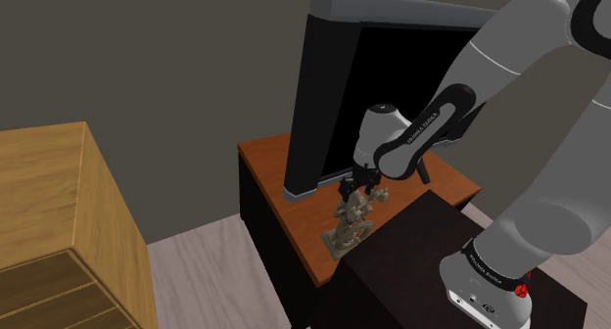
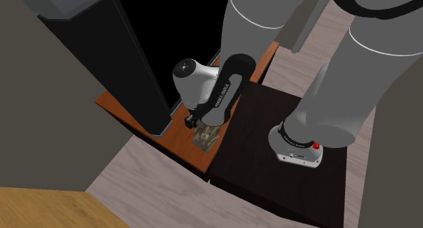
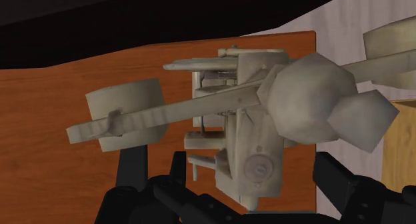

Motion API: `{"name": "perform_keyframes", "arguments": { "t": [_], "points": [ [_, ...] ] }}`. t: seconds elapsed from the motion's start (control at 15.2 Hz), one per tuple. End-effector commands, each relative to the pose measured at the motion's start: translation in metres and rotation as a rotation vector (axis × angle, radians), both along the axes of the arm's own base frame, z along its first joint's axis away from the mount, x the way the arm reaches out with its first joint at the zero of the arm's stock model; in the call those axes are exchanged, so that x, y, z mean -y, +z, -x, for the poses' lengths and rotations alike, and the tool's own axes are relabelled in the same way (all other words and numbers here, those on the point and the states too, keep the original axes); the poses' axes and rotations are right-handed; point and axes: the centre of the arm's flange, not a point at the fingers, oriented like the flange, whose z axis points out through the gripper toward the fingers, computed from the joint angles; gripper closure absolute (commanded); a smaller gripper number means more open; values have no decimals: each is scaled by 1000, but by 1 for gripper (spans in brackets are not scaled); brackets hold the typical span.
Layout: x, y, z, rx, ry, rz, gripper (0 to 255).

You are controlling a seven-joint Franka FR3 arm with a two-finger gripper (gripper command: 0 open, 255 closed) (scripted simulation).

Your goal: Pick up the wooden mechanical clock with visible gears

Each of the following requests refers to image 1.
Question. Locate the brown top television cabinet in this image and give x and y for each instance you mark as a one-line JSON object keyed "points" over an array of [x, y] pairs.
{"points": [[305, 213]]}

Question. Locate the beige figure statuette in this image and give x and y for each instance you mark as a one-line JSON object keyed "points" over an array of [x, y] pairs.
{"points": [[352, 223]]}

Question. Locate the black flat screen television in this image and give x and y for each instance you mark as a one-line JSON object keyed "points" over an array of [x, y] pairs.
{"points": [[334, 99]]}

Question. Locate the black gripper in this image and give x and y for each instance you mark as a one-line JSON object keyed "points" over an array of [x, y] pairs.
{"points": [[364, 175]]}

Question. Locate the dark robot stand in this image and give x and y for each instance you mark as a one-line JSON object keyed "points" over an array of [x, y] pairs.
{"points": [[405, 270]]}

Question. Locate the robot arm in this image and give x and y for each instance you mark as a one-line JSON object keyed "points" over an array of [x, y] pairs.
{"points": [[534, 127]]}

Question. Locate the light wooden cabinet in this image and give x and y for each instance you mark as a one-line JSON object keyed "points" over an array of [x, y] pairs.
{"points": [[57, 213]]}

